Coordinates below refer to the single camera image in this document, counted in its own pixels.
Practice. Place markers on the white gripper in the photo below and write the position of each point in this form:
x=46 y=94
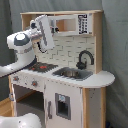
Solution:
x=35 y=34

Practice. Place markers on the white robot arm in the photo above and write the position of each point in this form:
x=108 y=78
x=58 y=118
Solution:
x=22 y=44

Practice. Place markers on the wooden toy kitchen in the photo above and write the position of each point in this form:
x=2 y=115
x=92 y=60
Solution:
x=73 y=32

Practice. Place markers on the black stovetop red burners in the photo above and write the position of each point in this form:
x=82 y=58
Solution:
x=42 y=67

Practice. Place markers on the left red oven knob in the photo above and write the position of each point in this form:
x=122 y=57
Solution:
x=15 y=78

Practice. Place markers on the red oven knob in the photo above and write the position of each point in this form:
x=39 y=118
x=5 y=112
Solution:
x=15 y=78
x=34 y=83

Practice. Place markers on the right red oven knob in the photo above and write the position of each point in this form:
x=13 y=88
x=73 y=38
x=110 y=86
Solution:
x=34 y=83

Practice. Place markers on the black toy faucet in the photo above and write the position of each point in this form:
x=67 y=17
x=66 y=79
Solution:
x=82 y=63

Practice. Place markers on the grey metal sink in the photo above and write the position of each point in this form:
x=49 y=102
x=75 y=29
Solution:
x=72 y=73

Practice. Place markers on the white dishwasher door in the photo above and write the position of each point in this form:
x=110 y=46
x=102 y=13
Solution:
x=63 y=106

